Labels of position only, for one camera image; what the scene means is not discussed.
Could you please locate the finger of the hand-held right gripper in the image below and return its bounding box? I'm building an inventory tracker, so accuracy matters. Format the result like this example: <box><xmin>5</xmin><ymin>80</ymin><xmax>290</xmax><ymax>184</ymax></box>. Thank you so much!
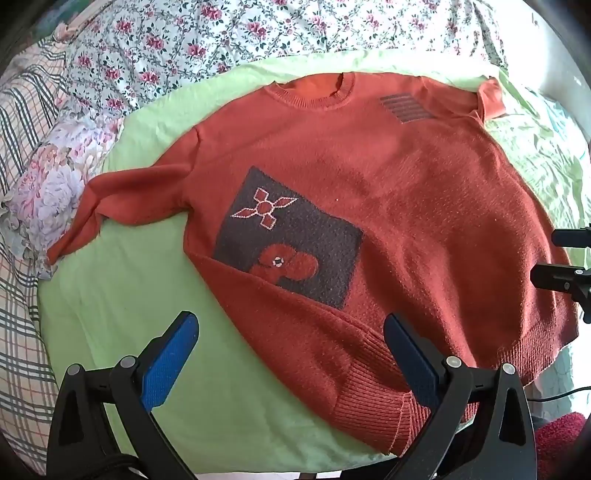
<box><xmin>553</xmin><ymin>225</ymin><xmax>591</xmax><ymax>248</ymax></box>
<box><xmin>530</xmin><ymin>262</ymin><xmax>591</xmax><ymax>324</ymax></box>

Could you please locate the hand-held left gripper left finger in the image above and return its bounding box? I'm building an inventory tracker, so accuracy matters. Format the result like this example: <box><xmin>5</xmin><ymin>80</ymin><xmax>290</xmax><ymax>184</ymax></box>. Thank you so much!
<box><xmin>46</xmin><ymin>311</ymin><xmax>200</xmax><ymax>480</ymax></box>

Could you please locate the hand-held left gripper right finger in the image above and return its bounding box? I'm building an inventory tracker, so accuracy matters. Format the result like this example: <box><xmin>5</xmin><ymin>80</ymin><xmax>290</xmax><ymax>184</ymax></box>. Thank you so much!
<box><xmin>384</xmin><ymin>313</ymin><xmax>539</xmax><ymax>480</ymax></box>

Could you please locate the orange knit sweater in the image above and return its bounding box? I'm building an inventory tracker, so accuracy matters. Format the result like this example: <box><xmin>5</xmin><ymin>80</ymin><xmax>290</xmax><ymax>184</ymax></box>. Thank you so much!
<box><xmin>46</xmin><ymin>71</ymin><xmax>580</xmax><ymax>457</ymax></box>

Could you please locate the light green bedsheet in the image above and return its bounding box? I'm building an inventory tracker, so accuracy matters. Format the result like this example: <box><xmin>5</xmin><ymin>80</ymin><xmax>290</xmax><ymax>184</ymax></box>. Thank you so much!
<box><xmin>37</xmin><ymin>48</ymin><xmax>509</xmax><ymax>476</ymax></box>

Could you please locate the pale patterned bedsheet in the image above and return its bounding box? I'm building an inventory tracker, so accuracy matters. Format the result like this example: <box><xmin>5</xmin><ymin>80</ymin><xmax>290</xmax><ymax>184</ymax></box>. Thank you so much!
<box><xmin>489</xmin><ymin>74</ymin><xmax>591</xmax><ymax>416</ymax></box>

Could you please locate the plaid blanket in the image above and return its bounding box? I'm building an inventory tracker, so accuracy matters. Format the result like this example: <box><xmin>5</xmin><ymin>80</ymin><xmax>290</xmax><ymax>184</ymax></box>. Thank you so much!
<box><xmin>0</xmin><ymin>37</ymin><xmax>70</xmax><ymax>472</ymax></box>

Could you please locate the dark red fuzzy cloth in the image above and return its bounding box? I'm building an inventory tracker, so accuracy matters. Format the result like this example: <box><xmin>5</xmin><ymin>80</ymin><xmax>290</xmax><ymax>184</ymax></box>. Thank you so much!
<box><xmin>536</xmin><ymin>412</ymin><xmax>585</xmax><ymax>468</ymax></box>

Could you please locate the purple floral pillow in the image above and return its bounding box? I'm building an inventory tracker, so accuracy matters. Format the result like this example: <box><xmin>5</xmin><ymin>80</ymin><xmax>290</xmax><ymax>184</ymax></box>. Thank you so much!
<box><xmin>0</xmin><ymin>108</ymin><xmax>125</xmax><ymax>280</ymax></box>

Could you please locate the pink floral quilt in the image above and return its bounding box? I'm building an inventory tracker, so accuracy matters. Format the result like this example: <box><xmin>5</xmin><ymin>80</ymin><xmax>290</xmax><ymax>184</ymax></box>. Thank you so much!
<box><xmin>60</xmin><ymin>0</ymin><xmax>509</xmax><ymax>121</ymax></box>

